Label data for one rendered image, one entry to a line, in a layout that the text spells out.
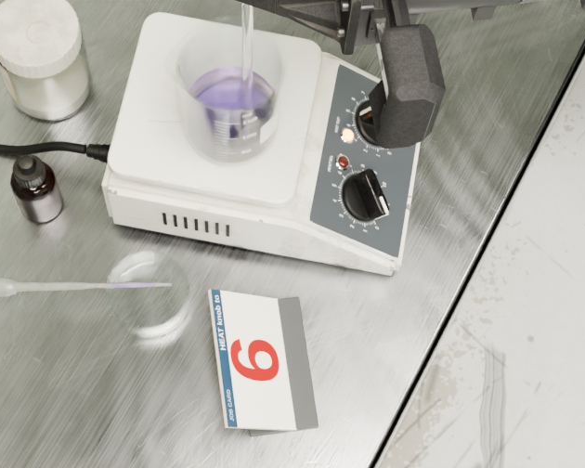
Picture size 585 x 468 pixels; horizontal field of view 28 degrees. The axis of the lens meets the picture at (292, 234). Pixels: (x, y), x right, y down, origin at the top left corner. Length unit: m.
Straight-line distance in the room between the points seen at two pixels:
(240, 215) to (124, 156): 0.08
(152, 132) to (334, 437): 0.23
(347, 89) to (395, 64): 0.25
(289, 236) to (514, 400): 0.19
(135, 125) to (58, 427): 0.20
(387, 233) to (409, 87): 0.25
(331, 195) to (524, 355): 0.17
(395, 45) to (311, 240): 0.24
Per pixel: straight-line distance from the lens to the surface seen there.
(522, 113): 0.87
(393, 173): 0.79
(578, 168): 0.86
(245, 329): 0.76
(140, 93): 0.75
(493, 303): 0.81
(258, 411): 0.74
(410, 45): 0.54
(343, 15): 0.59
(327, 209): 0.75
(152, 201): 0.75
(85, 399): 0.78
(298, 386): 0.77
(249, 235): 0.76
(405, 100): 0.54
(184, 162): 0.73
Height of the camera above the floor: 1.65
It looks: 68 degrees down
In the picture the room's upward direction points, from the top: 8 degrees clockwise
